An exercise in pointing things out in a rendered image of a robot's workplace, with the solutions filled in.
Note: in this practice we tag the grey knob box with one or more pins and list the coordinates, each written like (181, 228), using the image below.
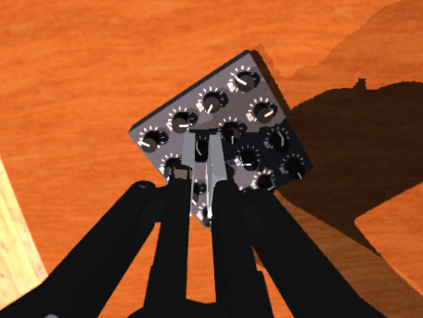
(257, 139)

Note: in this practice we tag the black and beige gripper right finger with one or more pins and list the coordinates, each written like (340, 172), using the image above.
(307, 281)

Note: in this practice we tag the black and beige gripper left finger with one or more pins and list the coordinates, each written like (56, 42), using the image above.
(83, 282)

